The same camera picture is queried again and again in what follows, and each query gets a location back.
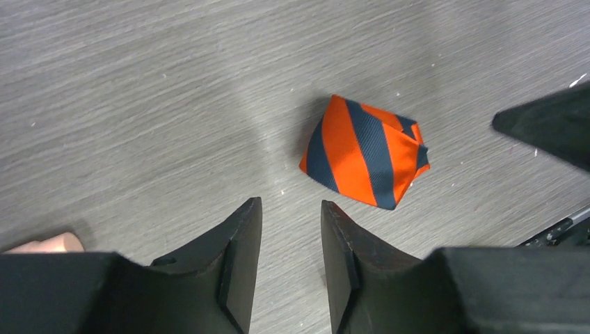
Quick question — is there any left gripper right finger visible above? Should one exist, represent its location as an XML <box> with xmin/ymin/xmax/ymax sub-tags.
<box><xmin>321</xmin><ymin>201</ymin><xmax>589</xmax><ymax>333</ymax></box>

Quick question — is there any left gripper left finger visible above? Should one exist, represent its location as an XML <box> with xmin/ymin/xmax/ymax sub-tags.
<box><xmin>1</xmin><ymin>197</ymin><xmax>262</xmax><ymax>333</ymax></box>

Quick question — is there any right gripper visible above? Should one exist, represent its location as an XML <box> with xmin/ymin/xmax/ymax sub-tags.
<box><xmin>491</xmin><ymin>82</ymin><xmax>589</xmax><ymax>172</ymax></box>

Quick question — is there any orange navy striped tie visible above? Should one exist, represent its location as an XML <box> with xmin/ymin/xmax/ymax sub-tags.
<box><xmin>299</xmin><ymin>95</ymin><xmax>430</xmax><ymax>210</ymax></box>

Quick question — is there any wooden cylinder peg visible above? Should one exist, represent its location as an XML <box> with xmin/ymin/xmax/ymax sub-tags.
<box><xmin>6</xmin><ymin>232</ymin><xmax>85</xmax><ymax>253</ymax></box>

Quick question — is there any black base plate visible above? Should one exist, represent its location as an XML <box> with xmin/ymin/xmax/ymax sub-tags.
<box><xmin>518</xmin><ymin>205</ymin><xmax>589</xmax><ymax>248</ymax></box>

